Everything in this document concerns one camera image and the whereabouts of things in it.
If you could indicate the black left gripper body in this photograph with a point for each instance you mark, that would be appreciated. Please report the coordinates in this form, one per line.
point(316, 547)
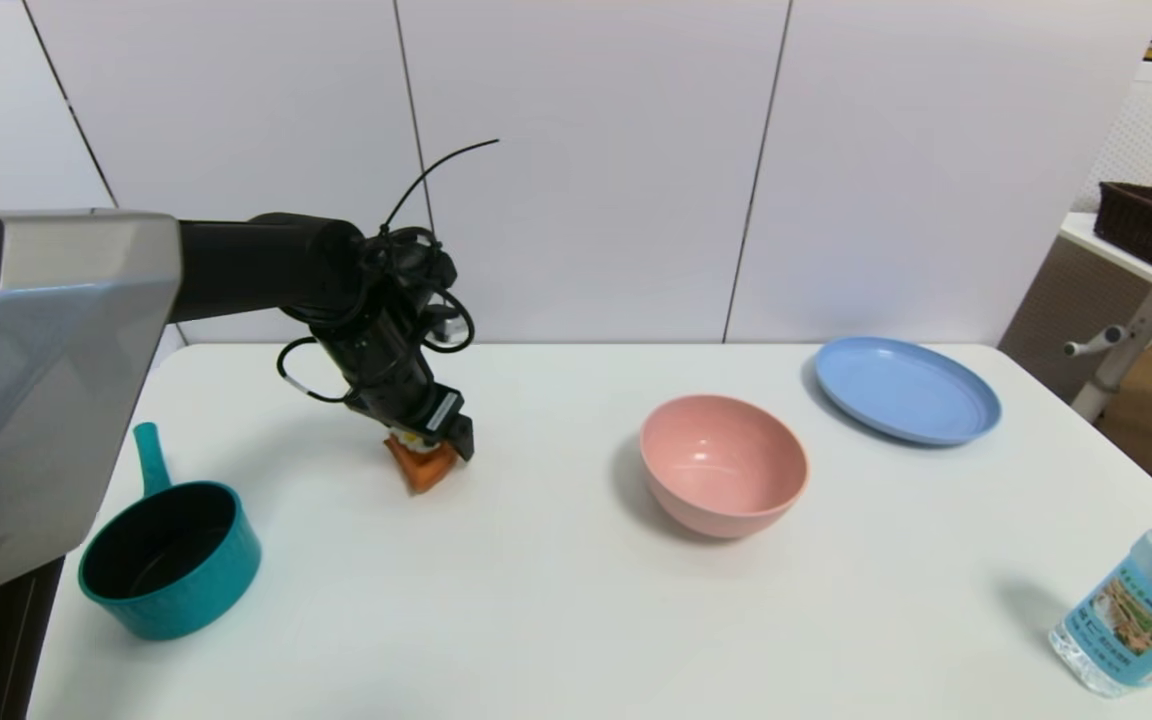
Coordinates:
point(414, 408)

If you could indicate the triangle bread with fruit topping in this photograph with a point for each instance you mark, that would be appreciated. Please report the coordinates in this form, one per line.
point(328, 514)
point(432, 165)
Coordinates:
point(424, 472)

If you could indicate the white side table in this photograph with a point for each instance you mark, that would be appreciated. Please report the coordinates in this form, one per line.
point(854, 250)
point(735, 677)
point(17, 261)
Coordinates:
point(1131, 340)

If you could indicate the pink bowl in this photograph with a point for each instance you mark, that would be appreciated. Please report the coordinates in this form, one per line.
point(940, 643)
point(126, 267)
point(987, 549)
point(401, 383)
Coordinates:
point(721, 470)

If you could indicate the blue plate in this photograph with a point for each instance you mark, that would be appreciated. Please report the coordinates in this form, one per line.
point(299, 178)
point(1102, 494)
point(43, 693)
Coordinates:
point(904, 390)

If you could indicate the clear water bottle blue label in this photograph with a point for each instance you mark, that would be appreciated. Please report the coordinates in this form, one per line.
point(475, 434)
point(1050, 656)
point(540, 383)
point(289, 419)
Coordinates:
point(1136, 610)

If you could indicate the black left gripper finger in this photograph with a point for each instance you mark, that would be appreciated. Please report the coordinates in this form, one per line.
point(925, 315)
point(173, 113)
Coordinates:
point(462, 440)

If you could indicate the black and silver left robot arm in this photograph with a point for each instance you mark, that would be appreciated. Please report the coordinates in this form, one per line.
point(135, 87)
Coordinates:
point(56, 380)

